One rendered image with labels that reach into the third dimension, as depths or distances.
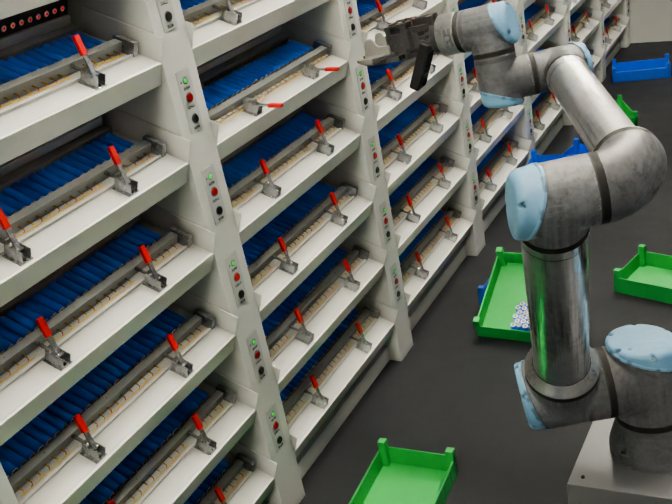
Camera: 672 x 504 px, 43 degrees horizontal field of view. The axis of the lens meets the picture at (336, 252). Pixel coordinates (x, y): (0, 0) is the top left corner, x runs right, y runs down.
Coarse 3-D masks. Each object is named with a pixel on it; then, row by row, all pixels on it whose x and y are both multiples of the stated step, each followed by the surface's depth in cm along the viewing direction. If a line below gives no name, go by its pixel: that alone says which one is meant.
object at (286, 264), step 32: (320, 192) 233; (352, 192) 237; (288, 224) 219; (320, 224) 224; (352, 224) 228; (256, 256) 205; (288, 256) 204; (320, 256) 215; (256, 288) 198; (288, 288) 203
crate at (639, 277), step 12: (648, 252) 282; (636, 264) 283; (648, 264) 284; (660, 264) 281; (624, 276) 277; (636, 276) 280; (648, 276) 278; (660, 276) 277; (624, 288) 271; (636, 288) 268; (648, 288) 265; (660, 288) 262; (660, 300) 264
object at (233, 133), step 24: (288, 24) 223; (240, 48) 206; (336, 48) 220; (336, 72) 216; (288, 96) 198; (312, 96) 208; (240, 120) 184; (264, 120) 190; (216, 144) 174; (240, 144) 184
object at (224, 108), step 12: (324, 48) 218; (300, 60) 209; (312, 60) 214; (324, 60) 216; (276, 72) 201; (288, 72) 204; (264, 84) 195; (240, 96) 188; (252, 96) 192; (264, 96) 194; (216, 108) 182; (228, 108) 184
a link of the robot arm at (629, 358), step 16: (608, 336) 178; (624, 336) 177; (640, 336) 176; (656, 336) 175; (608, 352) 175; (624, 352) 171; (640, 352) 170; (656, 352) 169; (608, 368) 173; (624, 368) 172; (640, 368) 170; (656, 368) 169; (608, 384) 172; (624, 384) 171; (640, 384) 171; (656, 384) 170; (624, 400) 172; (640, 400) 172; (656, 400) 172; (624, 416) 178; (640, 416) 174; (656, 416) 173
